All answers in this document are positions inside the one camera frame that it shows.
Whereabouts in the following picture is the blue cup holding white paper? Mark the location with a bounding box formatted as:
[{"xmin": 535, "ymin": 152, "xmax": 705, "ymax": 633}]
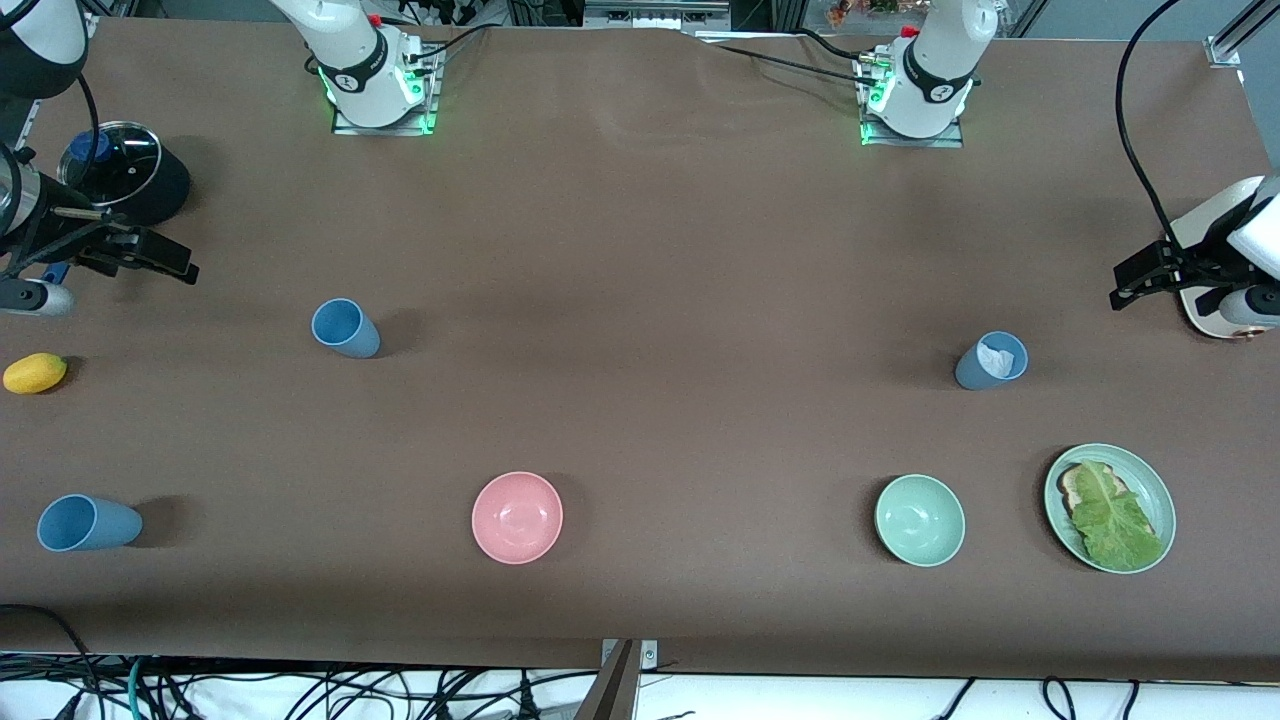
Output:
[{"xmin": 953, "ymin": 331, "xmax": 1030, "ymax": 392}]

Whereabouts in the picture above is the blue plastic cup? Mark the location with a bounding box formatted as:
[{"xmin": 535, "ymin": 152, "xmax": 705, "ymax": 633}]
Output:
[
  {"xmin": 37, "ymin": 494, "xmax": 144, "ymax": 553},
  {"xmin": 311, "ymin": 298, "xmax": 382, "ymax": 359}
]

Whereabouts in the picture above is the beige cutting board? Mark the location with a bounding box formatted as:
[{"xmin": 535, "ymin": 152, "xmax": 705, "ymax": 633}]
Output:
[{"xmin": 1168, "ymin": 175, "xmax": 1280, "ymax": 341}]

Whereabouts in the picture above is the yellow lemon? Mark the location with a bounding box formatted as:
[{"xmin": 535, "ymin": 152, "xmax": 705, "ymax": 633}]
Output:
[{"xmin": 2, "ymin": 352, "xmax": 69, "ymax": 395}]

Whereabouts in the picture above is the mint green plate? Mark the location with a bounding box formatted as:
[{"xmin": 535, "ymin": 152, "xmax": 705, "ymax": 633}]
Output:
[{"xmin": 1043, "ymin": 443, "xmax": 1177, "ymax": 575}]

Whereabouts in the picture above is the toasted bread slice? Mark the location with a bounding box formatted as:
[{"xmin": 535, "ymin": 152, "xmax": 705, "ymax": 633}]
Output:
[{"xmin": 1057, "ymin": 462, "xmax": 1156, "ymax": 536}]

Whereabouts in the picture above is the green lettuce leaf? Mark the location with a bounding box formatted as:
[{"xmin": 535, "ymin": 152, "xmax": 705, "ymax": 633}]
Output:
[{"xmin": 1070, "ymin": 460, "xmax": 1167, "ymax": 572}]

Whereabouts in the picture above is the mint green bowl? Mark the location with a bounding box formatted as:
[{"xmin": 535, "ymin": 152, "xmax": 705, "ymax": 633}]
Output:
[{"xmin": 874, "ymin": 473, "xmax": 967, "ymax": 568}]

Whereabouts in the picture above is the pink bowl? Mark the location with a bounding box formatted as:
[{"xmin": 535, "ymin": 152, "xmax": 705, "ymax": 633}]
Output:
[{"xmin": 471, "ymin": 471, "xmax": 565, "ymax": 566}]

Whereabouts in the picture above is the brown table cover sheet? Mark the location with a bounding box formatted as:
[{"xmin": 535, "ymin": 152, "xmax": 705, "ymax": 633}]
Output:
[{"xmin": 0, "ymin": 15, "xmax": 1280, "ymax": 683}]

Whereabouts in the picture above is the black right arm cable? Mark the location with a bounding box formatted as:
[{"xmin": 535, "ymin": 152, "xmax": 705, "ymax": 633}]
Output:
[{"xmin": 0, "ymin": 72, "xmax": 103, "ymax": 283}]

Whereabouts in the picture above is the aluminium frame profile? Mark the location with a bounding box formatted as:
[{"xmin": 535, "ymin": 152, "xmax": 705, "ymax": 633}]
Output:
[{"xmin": 1205, "ymin": 0, "xmax": 1280, "ymax": 69}]

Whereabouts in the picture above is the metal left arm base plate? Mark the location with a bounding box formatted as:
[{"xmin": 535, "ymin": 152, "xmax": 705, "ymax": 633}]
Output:
[{"xmin": 860, "ymin": 55, "xmax": 966, "ymax": 149}]

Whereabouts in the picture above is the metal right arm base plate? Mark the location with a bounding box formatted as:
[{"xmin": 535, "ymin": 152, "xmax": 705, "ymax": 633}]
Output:
[{"xmin": 332, "ymin": 45, "xmax": 442, "ymax": 136}]

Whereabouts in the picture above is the black base cable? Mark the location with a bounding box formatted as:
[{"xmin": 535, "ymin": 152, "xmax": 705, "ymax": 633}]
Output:
[
  {"xmin": 715, "ymin": 42, "xmax": 881, "ymax": 86},
  {"xmin": 795, "ymin": 28, "xmax": 886, "ymax": 63},
  {"xmin": 405, "ymin": 25, "xmax": 491, "ymax": 66}
]

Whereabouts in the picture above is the metal rail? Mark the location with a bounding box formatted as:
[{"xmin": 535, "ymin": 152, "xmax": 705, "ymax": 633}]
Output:
[{"xmin": 583, "ymin": 0, "xmax": 733, "ymax": 31}]

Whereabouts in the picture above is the dark camera pole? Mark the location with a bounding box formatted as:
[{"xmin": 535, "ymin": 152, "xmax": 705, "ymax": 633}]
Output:
[{"xmin": 573, "ymin": 640, "xmax": 641, "ymax": 720}]

